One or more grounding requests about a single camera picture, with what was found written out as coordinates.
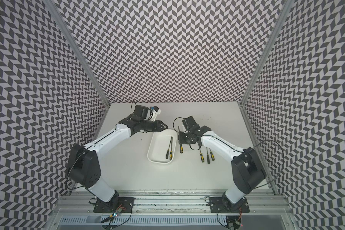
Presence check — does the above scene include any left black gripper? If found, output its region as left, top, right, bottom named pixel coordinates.
left=140, top=120, right=169, bottom=132

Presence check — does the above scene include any white plastic storage box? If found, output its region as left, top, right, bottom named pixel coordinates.
left=147, top=129, right=177, bottom=164

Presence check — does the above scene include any yellow black file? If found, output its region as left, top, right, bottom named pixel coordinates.
left=209, top=149, right=215, bottom=161
left=199, top=149, right=205, bottom=163
left=206, top=147, right=210, bottom=164
left=178, top=126, right=184, bottom=154
left=169, top=137, right=173, bottom=161
left=165, top=142, right=170, bottom=159

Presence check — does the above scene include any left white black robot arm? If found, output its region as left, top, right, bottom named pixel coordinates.
left=66, top=116, right=168, bottom=203

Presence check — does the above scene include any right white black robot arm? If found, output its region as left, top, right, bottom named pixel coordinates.
left=178, top=126, right=266, bottom=206

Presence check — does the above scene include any left base wiring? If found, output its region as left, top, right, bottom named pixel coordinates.
left=101, top=205, right=133, bottom=230

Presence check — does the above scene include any base wiring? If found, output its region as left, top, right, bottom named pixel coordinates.
left=204, top=195, right=245, bottom=230
left=101, top=205, right=133, bottom=230

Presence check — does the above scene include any right base wiring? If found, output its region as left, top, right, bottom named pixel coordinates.
left=204, top=195, right=245, bottom=230

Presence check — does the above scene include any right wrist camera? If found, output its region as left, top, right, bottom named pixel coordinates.
left=182, top=116, right=200, bottom=133

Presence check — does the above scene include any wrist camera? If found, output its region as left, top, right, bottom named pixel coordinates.
left=132, top=105, right=161, bottom=121
left=182, top=116, right=200, bottom=133

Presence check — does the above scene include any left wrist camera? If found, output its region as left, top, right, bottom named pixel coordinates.
left=132, top=105, right=161, bottom=121

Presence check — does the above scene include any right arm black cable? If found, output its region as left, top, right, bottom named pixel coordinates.
left=247, top=139, right=285, bottom=190

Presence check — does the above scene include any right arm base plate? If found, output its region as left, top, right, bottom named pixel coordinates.
left=204, top=196, right=250, bottom=213

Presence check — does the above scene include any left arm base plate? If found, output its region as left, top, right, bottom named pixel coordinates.
left=94, top=197, right=135, bottom=213

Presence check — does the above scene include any aluminium mounting rail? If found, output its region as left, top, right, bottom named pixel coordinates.
left=52, top=189, right=292, bottom=216

